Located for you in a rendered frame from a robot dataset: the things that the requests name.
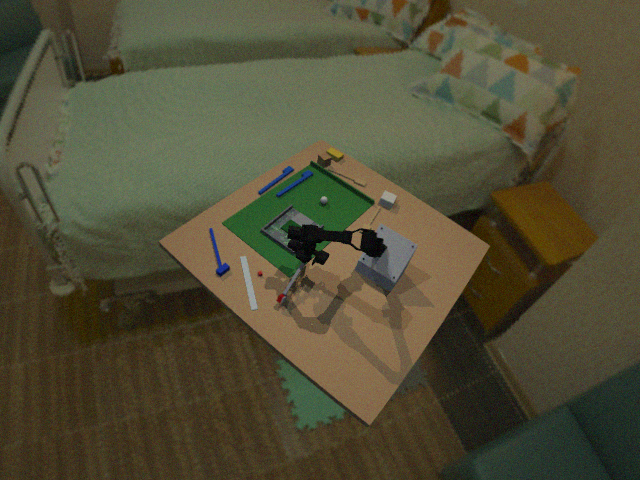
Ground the green flat mat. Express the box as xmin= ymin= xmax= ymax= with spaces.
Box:
xmin=222 ymin=165 xmax=373 ymax=278

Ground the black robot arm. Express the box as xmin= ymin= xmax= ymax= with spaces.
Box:
xmin=287 ymin=225 xmax=387 ymax=262

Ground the yellow rectangular block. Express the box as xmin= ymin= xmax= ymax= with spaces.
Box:
xmin=326 ymin=148 xmax=344 ymax=162

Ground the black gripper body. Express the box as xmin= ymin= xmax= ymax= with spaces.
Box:
xmin=287 ymin=239 xmax=329 ymax=265

